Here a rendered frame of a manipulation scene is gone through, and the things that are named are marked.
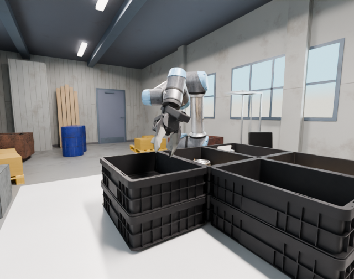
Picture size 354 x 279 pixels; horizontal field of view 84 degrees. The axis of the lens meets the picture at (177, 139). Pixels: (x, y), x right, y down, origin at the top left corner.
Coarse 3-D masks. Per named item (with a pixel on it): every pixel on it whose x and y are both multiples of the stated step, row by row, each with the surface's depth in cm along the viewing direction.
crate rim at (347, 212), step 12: (216, 168) 70; (300, 168) 72; (312, 168) 70; (240, 180) 60; (252, 180) 57; (264, 192) 53; (276, 192) 51; (288, 192) 48; (300, 204) 46; (312, 204) 44; (324, 204) 42; (348, 204) 42; (336, 216) 40; (348, 216) 39
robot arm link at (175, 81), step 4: (172, 68) 80; (176, 68) 78; (180, 68) 79; (172, 72) 78; (176, 72) 78; (180, 72) 78; (184, 72) 79; (168, 76) 79; (172, 76) 77; (176, 76) 77; (180, 76) 77; (184, 76) 78; (168, 80) 78; (172, 80) 76; (176, 80) 76; (180, 80) 77; (184, 80) 79; (168, 84) 76; (172, 84) 76; (176, 84) 76; (180, 84) 76; (184, 84) 79; (168, 88) 76; (172, 88) 75; (176, 88) 75; (180, 88) 76; (184, 88) 80; (184, 92) 82
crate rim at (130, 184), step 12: (108, 156) 90; (120, 156) 92; (168, 156) 93; (108, 168) 74; (204, 168) 70; (120, 180) 63; (132, 180) 56; (144, 180) 58; (156, 180) 60; (168, 180) 62
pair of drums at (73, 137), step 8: (64, 128) 523; (72, 128) 527; (80, 128) 545; (64, 136) 526; (72, 136) 529; (80, 136) 546; (64, 144) 529; (72, 144) 531; (80, 144) 547; (64, 152) 533; (72, 152) 533; (80, 152) 548
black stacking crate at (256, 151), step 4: (228, 144) 133; (232, 144) 135; (236, 144) 134; (216, 148) 127; (232, 148) 135; (236, 148) 134; (240, 148) 131; (244, 148) 128; (248, 148) 126; (252, 148) 124; (256, 148) 121; (260, 148) 119; (264, 148) 116; (236, 152) 134; (240, 152) 132; (244, 152) 129; (248, 152) 126; (252, 152) 124; (256, 152) 121; (260, 152) 119; (264, 152) 117; (268, 152) 115; (272, 152) 113; (276, 152) 111; (280, 152) 109; (256, 156) 122; (260, 156) 119
